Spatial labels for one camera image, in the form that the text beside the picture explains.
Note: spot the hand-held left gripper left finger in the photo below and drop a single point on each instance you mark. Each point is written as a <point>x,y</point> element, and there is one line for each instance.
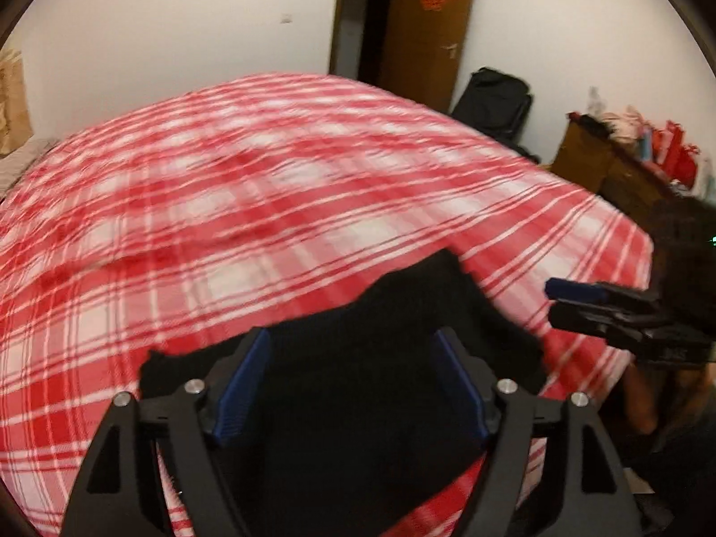
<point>241,386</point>

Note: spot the black bag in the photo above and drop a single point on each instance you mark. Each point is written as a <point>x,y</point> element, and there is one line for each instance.
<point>495,103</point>

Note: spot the beige patterned curtain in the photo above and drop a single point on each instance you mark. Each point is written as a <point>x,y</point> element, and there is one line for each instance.
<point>12,106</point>

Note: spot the black pants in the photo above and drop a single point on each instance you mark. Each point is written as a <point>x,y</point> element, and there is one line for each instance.
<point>358,358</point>

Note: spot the brown wooden cabinet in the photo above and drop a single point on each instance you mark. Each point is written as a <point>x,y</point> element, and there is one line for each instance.
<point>604,168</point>

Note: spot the person's right forearm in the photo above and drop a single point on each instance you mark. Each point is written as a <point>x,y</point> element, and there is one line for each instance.
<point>640,400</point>

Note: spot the red gift bags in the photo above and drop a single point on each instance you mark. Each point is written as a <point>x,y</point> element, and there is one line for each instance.
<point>677,154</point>

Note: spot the pink cloth pile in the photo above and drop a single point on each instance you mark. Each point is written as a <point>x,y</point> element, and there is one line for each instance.
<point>623,123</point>

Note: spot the dark wooden door frame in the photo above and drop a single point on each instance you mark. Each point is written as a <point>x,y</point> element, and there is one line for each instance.
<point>349,17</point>

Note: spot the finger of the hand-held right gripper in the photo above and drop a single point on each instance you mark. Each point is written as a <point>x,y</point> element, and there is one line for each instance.
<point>593,321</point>
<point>582,291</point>

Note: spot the clear bottle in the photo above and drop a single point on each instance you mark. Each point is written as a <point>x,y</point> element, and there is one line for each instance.
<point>596,100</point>

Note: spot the grey pillow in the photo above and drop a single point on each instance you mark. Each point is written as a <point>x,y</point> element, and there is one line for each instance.
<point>22,165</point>

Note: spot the red plaid bed sheet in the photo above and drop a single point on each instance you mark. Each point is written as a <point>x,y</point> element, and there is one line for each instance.
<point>251,179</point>

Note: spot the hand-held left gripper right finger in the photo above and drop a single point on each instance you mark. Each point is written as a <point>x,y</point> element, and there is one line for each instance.
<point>461,386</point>

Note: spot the brown wooden door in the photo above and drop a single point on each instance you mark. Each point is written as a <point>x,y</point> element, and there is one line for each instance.
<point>425,50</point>

